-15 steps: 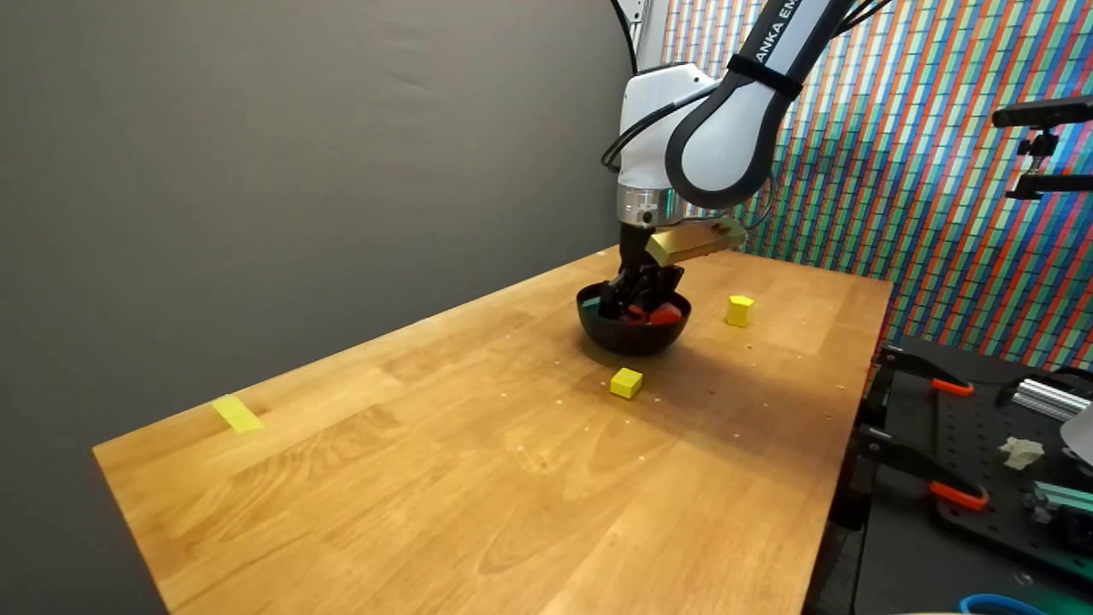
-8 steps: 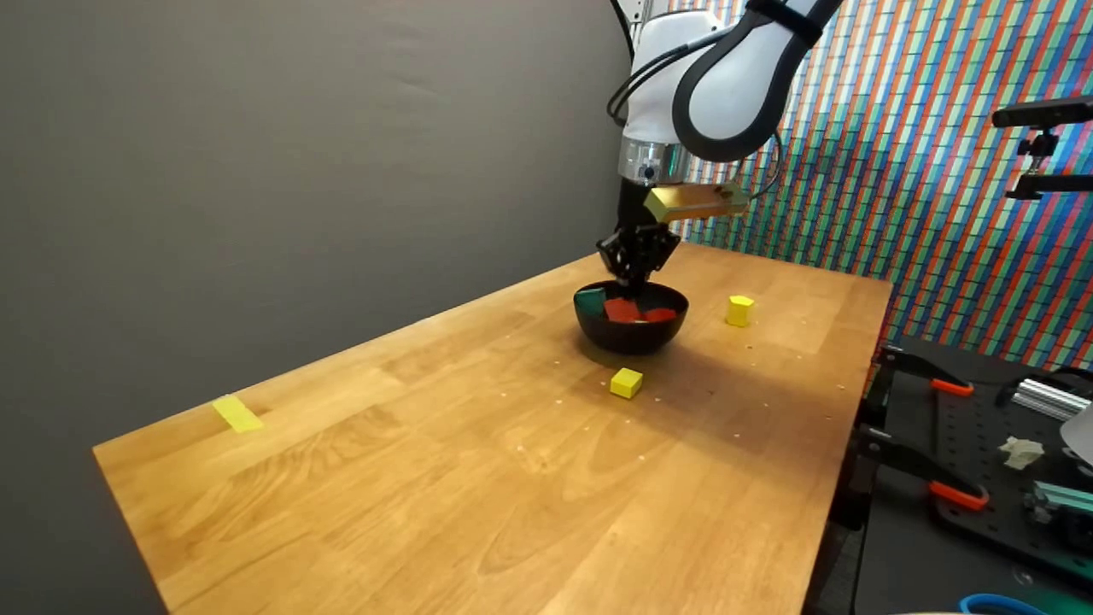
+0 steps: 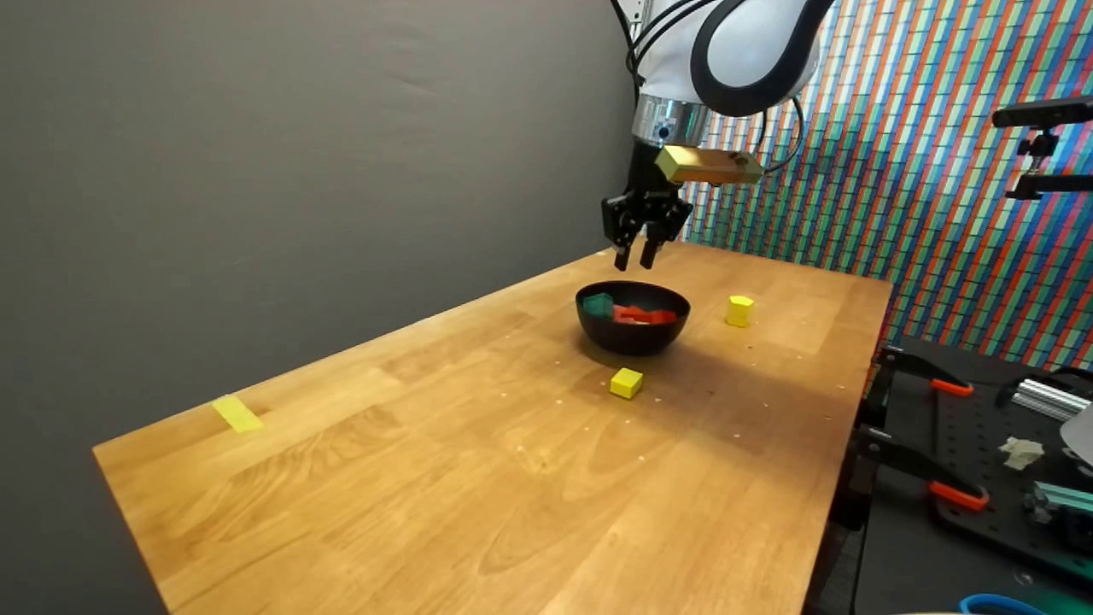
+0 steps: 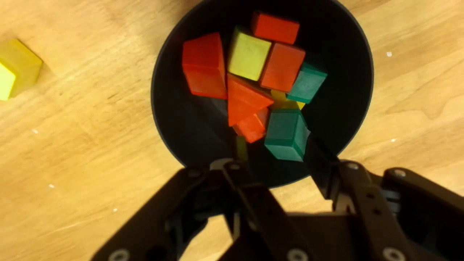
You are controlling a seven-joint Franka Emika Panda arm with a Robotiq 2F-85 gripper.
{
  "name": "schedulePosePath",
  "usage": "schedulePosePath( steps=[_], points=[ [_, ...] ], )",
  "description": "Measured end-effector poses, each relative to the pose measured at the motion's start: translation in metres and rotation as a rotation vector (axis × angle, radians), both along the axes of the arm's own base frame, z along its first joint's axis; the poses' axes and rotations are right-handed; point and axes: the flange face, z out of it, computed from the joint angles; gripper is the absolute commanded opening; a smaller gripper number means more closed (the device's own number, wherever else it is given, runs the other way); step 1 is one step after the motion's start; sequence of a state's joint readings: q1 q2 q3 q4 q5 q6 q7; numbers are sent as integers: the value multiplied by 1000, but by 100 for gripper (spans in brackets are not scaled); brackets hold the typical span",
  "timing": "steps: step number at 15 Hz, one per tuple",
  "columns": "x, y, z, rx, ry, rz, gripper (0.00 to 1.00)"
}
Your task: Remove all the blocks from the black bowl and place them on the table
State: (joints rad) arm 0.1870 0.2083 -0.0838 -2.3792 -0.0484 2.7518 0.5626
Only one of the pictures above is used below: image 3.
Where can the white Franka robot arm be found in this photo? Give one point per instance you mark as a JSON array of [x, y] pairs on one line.
[[753, 46]]

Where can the grey photo backdrop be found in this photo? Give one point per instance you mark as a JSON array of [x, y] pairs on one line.
[[286, 172]]

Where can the silver aluminium bar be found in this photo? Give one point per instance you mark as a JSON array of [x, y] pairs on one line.
[[1047, 396]]

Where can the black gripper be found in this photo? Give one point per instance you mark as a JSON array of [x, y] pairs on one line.
[[655, 172]]

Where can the grey round plate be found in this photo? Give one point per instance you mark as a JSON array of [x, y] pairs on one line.
[[1082, 439]]

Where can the black bowl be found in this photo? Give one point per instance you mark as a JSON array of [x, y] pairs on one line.
[[635, 339]]

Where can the black pegboard bench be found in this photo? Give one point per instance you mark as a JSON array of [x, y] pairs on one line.
[[968, 444]]

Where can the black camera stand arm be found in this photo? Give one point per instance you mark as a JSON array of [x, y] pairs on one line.
[[1043, 113]]

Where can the gold wrist camera bar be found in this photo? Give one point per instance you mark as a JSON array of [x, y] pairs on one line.
[[719, 168]]

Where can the yellow pentagon block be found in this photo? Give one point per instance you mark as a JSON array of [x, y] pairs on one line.
[[739, 308]]

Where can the multicolour patterned cloth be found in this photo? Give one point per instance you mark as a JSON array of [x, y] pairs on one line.
[[909, 251]]

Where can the small white crumpled item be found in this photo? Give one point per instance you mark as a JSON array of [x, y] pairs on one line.
[[1022, 452]]

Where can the yellow cube block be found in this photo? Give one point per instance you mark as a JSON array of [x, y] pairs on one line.
[[628, 382]]

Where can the red hexagon block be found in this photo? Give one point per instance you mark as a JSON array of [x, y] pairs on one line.
[[665, 314]]

